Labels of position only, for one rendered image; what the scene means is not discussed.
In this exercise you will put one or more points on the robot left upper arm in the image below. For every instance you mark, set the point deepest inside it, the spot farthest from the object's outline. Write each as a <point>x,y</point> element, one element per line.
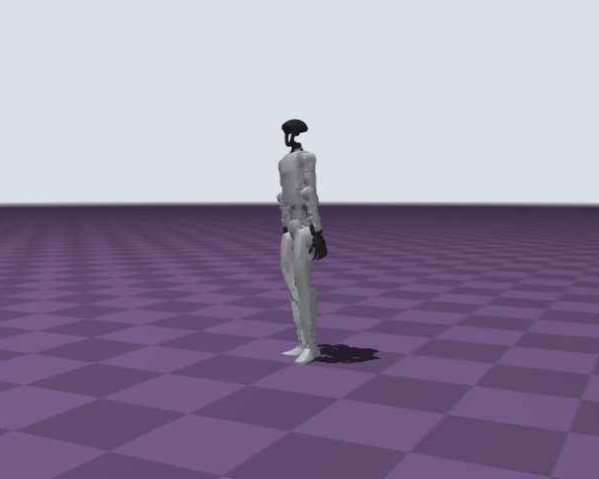
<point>307,161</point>

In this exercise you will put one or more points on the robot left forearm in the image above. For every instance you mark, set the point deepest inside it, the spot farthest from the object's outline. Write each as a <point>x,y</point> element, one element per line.
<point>312,209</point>

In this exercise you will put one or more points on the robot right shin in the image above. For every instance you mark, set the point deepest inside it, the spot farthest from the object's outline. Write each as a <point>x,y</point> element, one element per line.
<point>296,315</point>

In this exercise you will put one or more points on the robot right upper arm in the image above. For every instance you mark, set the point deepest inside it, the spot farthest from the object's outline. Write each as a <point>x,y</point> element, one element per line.
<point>280,195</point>

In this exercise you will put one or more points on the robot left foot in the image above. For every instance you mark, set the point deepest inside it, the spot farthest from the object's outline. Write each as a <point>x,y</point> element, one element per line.
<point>308,355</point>

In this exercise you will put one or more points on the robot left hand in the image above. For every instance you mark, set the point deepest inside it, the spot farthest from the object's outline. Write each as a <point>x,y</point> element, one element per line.
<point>318,242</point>

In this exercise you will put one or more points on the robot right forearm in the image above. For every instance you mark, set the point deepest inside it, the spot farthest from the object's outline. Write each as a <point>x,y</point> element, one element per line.
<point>286,215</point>

